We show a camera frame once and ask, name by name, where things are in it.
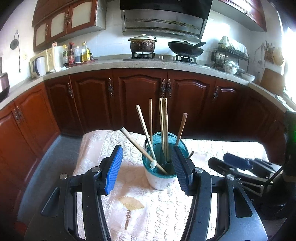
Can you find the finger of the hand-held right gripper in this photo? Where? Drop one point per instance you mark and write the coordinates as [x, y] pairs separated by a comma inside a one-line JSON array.
[[235, 160], [219, 165]]

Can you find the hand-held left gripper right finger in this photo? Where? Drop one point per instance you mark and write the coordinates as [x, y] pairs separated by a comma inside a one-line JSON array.
[[182, 171]]

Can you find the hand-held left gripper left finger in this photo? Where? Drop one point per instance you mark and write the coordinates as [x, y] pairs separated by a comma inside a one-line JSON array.
[[114, 171]]

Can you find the dark brown chopstick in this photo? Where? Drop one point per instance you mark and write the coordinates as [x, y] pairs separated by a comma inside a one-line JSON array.
[[192, 153], [182, 122]]

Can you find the teal and white utensil holder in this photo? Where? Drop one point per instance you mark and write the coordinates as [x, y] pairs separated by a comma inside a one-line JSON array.
[[159, 183]]

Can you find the white spoon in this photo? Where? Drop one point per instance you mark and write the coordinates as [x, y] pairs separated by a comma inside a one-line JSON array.
[[153, 164]]

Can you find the light wooden chopstick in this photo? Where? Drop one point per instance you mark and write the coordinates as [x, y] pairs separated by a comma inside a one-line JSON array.
[[142, 122], [166, 115], [150, 115], [134, 142], [161, 115]]

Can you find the quilted pink tablecloth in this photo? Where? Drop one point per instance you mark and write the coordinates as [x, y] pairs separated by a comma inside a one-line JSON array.
[[161, 208]]

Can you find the brown wooden base cabinet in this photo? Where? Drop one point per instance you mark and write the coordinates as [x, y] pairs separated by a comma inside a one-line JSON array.
[[138, 92]]

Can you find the plain white bowl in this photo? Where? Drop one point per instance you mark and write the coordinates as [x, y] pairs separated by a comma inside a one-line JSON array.
[[248, 77]]

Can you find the wooden cutting board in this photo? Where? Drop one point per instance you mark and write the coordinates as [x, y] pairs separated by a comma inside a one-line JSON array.
[[272, 81]]

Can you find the floral white bowl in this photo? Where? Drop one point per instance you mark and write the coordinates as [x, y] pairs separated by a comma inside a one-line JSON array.
[[231, 67]]

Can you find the grey stone countertop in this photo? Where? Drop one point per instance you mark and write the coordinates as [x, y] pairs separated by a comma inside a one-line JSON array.
[[115, 64]]

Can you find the white cloth on rack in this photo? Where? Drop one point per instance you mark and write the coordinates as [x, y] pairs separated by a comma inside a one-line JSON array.
[[238, 47]]

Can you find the brown condiment tray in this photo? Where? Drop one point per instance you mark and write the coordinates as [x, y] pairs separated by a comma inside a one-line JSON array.
[[92, 60]]

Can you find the gas stove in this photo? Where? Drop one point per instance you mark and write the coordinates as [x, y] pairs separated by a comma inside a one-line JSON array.
[[161, 57]]

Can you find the white rag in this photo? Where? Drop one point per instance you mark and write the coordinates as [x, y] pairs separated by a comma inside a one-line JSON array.
[[60, 68]]

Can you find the black wok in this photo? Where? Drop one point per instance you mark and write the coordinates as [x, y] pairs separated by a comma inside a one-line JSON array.
[[182, 49]]

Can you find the group of condiment bottles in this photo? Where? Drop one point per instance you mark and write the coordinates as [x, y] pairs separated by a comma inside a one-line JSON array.
[[84, 53]]

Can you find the white electric kettle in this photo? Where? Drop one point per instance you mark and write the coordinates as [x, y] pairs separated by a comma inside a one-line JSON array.
[[41, 67]]

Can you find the stained metal cooking pot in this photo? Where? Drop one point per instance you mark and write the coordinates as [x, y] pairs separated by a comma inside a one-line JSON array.
[[142, 46]]

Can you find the cream microwave oven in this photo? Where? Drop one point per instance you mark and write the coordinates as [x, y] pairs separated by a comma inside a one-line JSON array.
[[49, 58]]

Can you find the brown wooden upper cabinet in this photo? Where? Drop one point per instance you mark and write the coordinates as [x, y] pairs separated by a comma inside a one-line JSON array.
[[245, 11]]

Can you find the steel range hood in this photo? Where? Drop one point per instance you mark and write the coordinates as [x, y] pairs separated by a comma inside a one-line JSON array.
[[161, 20]]

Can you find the brown glass-door upper cabinet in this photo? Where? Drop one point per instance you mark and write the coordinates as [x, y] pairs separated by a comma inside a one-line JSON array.
[[81, 16]]

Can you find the wicker wall basket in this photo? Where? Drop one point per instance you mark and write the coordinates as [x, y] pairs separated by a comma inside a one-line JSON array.
[[268, 55]]

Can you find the round bamboo wall hanging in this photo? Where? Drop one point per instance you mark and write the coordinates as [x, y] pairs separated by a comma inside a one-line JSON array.
[[278, 56]]

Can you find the black round wall hanging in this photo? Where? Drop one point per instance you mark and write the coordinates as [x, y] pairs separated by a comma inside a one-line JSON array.
[[14, 44]]

